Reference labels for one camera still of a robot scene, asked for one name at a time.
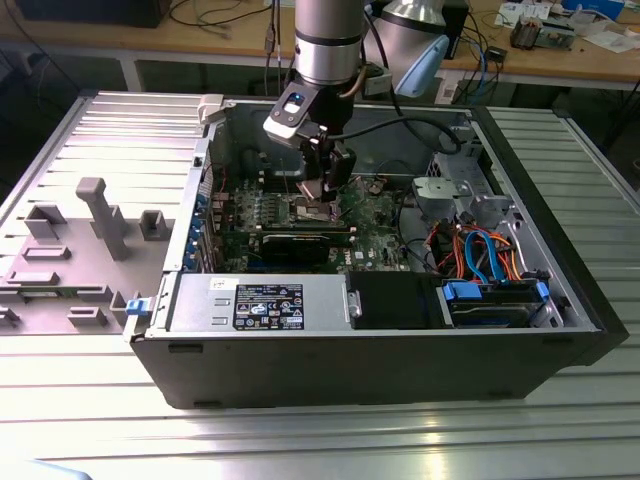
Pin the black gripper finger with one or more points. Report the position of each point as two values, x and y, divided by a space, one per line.
342 167
312 160

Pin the silver CPU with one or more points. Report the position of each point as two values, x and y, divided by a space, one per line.
312 189

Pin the black RAM slot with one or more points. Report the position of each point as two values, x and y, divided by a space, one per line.
272 184
272 179
272 175
272 189

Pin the coin battery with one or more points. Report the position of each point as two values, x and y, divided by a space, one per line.
376 187

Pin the dark RAM stick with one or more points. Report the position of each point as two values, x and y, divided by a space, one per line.
340 237

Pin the green motherboard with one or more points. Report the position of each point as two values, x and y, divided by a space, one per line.
370 240

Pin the black graphics card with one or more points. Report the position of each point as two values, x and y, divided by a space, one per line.
295 250

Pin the silver drive cage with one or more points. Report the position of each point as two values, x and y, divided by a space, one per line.
440 192

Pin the pale grey case latch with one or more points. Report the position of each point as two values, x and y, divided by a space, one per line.
210 107

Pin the wooden workbench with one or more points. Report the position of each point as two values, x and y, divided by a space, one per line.
225 42

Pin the black rectangular box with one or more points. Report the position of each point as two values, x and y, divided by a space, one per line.
457 25

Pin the hard disk in blue carrier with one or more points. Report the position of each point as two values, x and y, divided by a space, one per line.
460 291

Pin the small black adapter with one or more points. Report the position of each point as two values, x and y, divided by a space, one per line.
497 54

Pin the silver power supply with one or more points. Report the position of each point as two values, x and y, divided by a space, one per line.
200 300

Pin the black PC case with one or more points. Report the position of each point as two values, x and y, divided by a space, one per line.
350 370

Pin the metal heat sink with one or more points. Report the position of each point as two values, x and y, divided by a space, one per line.
525 32

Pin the white leaflet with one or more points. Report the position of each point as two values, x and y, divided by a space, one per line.
515 10

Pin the blue case latch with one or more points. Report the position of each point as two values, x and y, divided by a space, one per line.
136 306

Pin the grey electronic module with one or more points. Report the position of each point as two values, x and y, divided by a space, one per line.
555 35

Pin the grey parts rack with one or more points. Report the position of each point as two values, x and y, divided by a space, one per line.
75 260

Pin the white paper sheet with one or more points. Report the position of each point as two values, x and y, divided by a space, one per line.
610 40

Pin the blue cardboard box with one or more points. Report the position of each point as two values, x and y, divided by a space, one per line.
600 7

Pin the pale blue plastic object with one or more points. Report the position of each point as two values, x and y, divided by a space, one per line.
55 472

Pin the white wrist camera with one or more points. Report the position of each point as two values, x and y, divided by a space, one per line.
280 127

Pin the small grey camera box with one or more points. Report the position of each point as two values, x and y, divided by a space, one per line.
377 82

